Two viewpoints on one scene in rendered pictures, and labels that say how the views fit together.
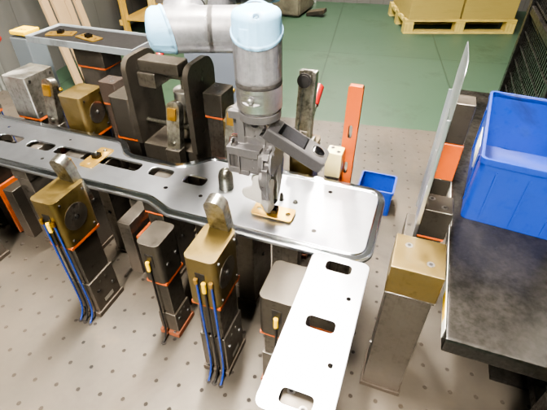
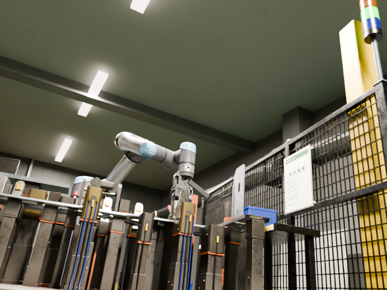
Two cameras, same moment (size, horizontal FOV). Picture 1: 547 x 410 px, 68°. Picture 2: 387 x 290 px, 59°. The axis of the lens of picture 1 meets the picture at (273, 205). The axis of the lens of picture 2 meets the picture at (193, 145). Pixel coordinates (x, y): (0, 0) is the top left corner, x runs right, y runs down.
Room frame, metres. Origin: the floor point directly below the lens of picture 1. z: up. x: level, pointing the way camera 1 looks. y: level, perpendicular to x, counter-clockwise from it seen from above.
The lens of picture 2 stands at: (-0.55, 0.91, 0.71)
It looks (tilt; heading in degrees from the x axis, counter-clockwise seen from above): 24 degrees up; 322
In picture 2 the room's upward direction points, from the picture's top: 6 degrees clockwise
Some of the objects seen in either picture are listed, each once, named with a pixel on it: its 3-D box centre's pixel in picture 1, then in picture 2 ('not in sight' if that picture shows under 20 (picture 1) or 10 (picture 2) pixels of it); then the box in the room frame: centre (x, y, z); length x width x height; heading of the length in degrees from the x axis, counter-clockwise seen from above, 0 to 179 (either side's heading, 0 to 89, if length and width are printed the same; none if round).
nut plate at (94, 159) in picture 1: (96, 155); not in sight; (0.82, 0.42, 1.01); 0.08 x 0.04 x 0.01; 160
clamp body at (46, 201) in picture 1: (78, 255); (84, 237); (0.62, 0.43, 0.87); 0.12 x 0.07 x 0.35; 160
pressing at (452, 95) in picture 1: (435, 155); (238, 199); (0.56, -0.26, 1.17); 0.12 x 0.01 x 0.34; 160
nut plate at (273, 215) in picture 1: (273, 210); not in sight; (0.61, 0.00, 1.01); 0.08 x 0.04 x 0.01; 70
